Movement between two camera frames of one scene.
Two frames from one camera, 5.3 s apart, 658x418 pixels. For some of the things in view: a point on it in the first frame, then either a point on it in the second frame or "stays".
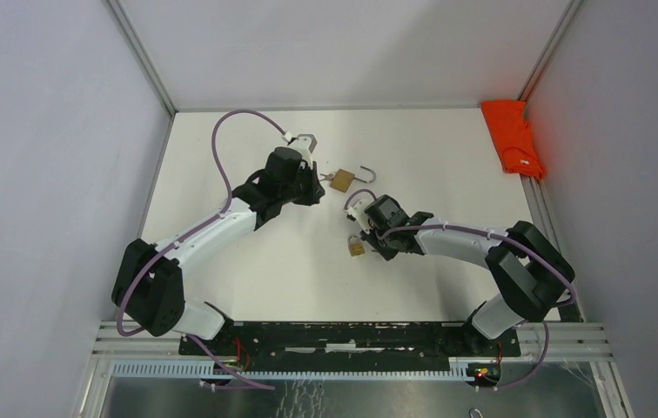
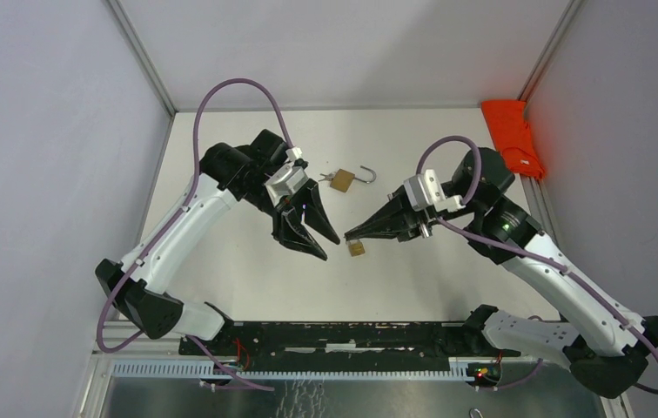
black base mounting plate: [350, 343] stays
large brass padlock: [343, 180] stays
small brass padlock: [356, 246] stays
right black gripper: [387, 253] -> [398, 219]
